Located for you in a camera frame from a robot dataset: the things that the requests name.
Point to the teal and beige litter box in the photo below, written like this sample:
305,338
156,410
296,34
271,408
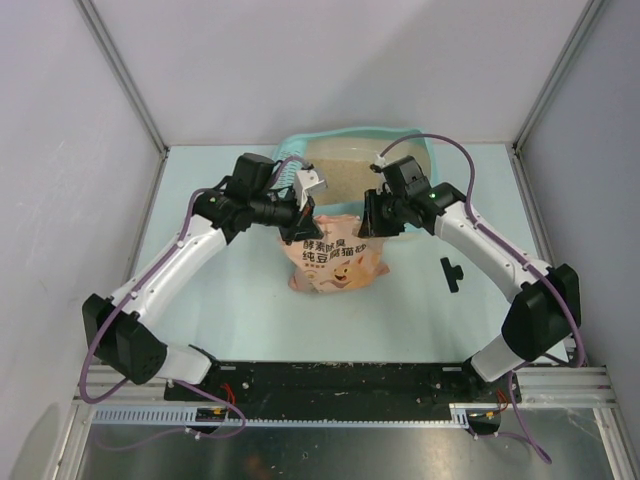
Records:
356,143

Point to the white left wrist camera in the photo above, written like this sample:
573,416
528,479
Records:
307,182

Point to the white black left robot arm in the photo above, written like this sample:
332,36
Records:
121,329

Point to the right aluminium corner post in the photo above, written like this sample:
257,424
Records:
569,54

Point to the aluminium corner post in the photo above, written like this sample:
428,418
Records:
569,54
110,51

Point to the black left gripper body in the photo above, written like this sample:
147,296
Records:
297,213

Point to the black t-shaped plastic part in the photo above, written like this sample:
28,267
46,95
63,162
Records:
453,274

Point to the left aluminium corner post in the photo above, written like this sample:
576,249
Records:
110,51

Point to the white slotted cable duct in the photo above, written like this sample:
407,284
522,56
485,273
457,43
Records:
200,416

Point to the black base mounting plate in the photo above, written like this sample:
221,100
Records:
303,407

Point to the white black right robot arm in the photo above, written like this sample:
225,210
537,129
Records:
544,300

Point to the pink cat litter bag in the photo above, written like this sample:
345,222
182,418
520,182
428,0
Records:
337,262

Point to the beige cat litter in box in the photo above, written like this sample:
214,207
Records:
347,180

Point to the aluminium frame rail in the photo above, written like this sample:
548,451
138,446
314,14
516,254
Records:
277,382

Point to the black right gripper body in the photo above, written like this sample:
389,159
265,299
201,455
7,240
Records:
389,217

